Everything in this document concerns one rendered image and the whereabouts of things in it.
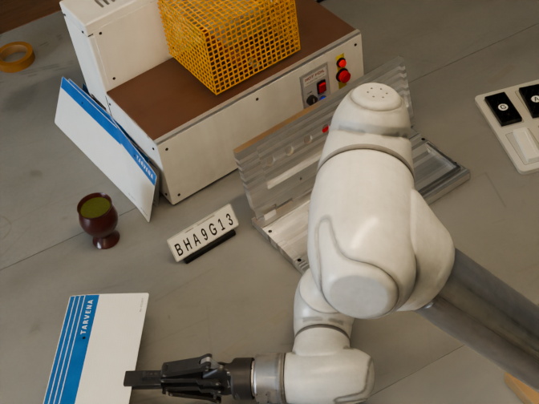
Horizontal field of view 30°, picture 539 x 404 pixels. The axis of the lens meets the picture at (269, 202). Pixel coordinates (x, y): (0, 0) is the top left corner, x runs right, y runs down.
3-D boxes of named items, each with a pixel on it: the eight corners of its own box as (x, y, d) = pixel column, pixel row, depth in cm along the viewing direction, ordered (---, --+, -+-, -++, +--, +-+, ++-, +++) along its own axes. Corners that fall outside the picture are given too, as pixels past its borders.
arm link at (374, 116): (315, 156, 148) (308, 222, 139) (330, 58, 136) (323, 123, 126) (403, 167, 148) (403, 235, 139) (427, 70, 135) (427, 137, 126)
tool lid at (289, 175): (237, 153, 203) (232, 150, 205) (258, 224, 215) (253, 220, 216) (403, 58, 218) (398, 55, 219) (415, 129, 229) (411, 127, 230)
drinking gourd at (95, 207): (79, 243, 221) (66, 209, 213) (107, 219, 225) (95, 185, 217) (106, 260, 216) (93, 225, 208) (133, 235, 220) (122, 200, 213)
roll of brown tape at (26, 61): (42, 51, 271) (39, 44, 270) (22, 75, 265) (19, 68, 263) (10, 46, 275) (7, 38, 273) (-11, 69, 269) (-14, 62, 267)
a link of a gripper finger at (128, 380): (161, 386, 181) (160, 384, 180) (123, 386, 182) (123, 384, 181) (164, 372, 183) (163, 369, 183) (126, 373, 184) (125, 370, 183)
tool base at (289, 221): (309, 281, 206) (307, 269, 203) (252, 224, 218) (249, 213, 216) (469, 178, 220) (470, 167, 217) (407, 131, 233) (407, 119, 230)
